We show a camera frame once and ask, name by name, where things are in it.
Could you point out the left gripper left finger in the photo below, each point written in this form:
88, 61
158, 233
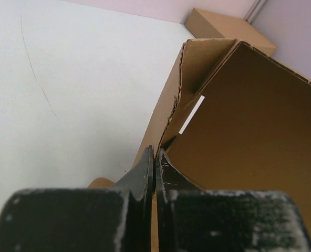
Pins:
117, 218

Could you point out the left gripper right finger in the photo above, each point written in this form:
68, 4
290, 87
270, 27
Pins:
192, 219

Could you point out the cardboard box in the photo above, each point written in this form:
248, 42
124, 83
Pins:
204, 24
232, 118

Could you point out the right aluminium corner post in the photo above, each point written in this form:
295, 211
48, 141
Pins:
254, 10

